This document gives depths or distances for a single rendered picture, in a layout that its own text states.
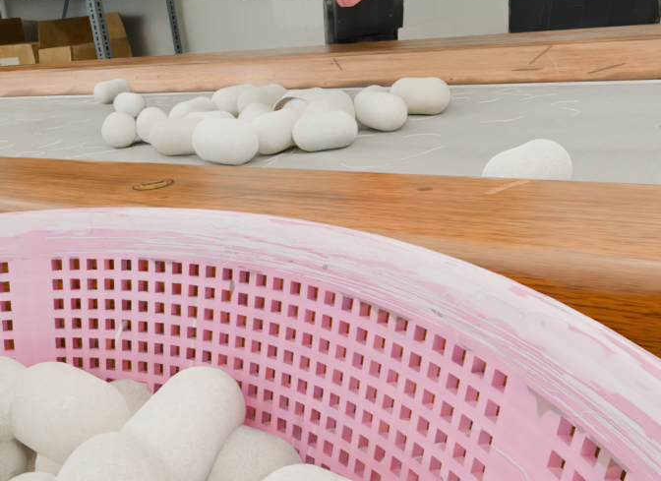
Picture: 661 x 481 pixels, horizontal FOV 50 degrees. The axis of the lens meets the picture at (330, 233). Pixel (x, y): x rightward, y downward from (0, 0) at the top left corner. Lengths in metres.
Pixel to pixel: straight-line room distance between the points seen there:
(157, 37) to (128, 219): 3.05
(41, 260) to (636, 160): 0.21
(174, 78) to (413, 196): 0.52
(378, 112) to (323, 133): 0.04
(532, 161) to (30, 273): 0.14
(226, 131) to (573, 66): 0.25
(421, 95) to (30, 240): 0.27
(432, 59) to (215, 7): 2.49
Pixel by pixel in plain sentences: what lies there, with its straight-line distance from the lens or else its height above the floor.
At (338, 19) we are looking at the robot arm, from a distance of 0.82.
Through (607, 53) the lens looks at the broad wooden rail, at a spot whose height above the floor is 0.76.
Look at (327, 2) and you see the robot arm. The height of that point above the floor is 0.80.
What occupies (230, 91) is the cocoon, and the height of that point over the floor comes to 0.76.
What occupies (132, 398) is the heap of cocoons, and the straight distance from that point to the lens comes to 0.17.
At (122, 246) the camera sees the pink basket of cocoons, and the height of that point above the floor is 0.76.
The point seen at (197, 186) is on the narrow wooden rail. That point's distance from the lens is 0.20.
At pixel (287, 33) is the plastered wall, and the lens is 2.81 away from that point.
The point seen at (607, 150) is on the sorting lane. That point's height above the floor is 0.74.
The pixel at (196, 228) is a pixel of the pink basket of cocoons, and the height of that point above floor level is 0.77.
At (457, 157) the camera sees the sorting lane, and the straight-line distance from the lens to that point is 0.31.
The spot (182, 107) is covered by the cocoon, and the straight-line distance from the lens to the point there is 0.42.
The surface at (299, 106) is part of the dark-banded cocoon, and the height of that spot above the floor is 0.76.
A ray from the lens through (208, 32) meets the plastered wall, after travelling 3.03.
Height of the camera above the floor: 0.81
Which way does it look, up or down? 19 degrees down
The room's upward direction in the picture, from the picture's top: 6 degrees counter-clockwise
